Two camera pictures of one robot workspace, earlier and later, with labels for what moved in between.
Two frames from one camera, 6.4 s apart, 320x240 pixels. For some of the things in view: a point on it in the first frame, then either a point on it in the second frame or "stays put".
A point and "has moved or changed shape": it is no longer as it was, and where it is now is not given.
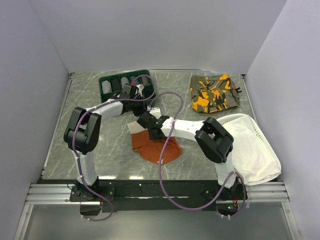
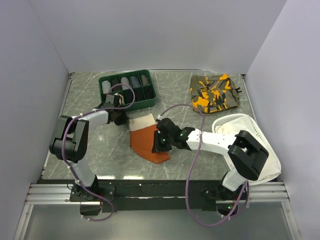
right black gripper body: (152, 137) -> (171, 139)
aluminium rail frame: (259, 193) stays put
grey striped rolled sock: (106, 87) stays put
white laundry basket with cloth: (254, 160) stays put
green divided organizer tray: (110, 85) stays put
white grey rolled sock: (124, 80) stays put
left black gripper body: (138, 107) -> (121, 117)
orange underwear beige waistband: (151, 150) has moved or changed shape
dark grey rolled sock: (116, 85) stays put
